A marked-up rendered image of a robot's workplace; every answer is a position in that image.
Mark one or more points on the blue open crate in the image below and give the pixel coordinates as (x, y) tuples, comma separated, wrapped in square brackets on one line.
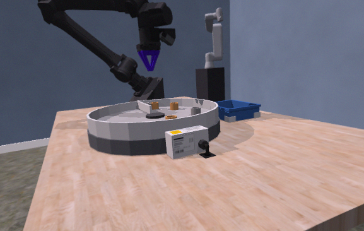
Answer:
[(234, 110)]

